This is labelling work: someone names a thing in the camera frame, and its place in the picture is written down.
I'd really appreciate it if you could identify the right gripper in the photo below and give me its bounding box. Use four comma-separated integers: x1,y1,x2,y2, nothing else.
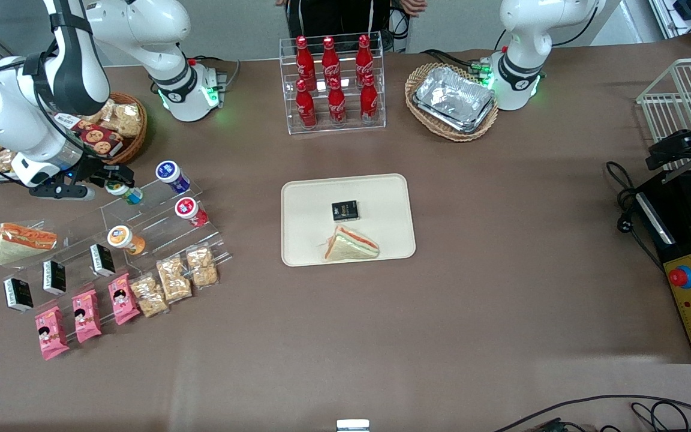
19,154,137,189

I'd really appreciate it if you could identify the clear bag of brittle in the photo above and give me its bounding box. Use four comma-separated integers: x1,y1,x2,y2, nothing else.
130,273,169,318
156,256,193,302
186,246,220,288

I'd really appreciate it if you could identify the white wire basket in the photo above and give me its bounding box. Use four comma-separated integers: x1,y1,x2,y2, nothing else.
636,57,691,172

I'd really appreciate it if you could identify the looped black cable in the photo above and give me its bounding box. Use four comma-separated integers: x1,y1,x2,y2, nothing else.
630,401,691,432

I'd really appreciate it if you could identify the light wicker basket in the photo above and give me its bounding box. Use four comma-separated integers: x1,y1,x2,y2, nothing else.
405,62,500,142

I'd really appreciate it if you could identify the green gum bottle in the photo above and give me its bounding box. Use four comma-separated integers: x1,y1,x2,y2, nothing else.
106,182,143,205

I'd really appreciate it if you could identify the red cola bottle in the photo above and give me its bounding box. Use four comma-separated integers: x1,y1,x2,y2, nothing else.
296,36,316,85
321,37,341,85
354,34,374,82
327,77,347,126
295,79,317,129
359,74,379,124

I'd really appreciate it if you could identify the clear acrylic bottle rack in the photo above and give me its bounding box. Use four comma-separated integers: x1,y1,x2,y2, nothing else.
280,32,386,135

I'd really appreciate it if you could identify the long black cable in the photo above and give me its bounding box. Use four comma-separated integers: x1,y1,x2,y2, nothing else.
492,394,691,432

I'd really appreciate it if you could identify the orange gum bottle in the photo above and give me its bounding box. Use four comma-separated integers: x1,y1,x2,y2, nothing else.
107,226,146,256

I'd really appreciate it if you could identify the blue gum bottle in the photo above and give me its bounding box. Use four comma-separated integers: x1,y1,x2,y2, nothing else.
155,160,191,194

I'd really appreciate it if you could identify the black power cable with plug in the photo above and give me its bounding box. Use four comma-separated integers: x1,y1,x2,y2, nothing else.
606,160,665,272

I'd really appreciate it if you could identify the brown wicker basket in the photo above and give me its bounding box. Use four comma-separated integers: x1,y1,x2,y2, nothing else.
103,92,148,166

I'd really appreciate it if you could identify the standing person torso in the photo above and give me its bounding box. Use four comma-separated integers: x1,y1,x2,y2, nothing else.
286,0,405,38

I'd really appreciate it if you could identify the beige plastic tray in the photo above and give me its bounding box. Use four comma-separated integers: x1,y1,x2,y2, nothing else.
281,173,416,267

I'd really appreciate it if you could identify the red cookie box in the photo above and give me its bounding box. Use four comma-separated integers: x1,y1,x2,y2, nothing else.
55,114,124,158

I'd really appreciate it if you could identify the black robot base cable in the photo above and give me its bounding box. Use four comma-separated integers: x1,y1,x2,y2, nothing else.
420,48,505,71

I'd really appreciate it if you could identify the black machine with yellow panel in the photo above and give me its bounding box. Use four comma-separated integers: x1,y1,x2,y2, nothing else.
636,171,691,364

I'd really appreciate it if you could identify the clear acrylic stepped stand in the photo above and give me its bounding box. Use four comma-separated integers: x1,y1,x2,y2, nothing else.
0,177,232,319

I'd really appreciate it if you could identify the red gum bottle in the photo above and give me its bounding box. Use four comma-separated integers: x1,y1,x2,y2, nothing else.
175,197,209,227

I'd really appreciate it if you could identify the black and white carton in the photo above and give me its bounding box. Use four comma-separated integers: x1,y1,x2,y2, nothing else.
4,277,34,313
43,259,67,295
90,243,116,277

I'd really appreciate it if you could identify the stack of foil trays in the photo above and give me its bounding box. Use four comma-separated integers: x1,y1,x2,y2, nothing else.
411,66,496,134

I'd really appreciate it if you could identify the wrapped triangle sandwich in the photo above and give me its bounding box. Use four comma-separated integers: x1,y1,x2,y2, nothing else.
323,225,380,262
0,223,58,266

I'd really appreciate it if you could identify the pink snack packet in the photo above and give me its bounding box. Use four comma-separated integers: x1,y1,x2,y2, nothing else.
71,289,103,344
108,273,141,326
35,305,71,361

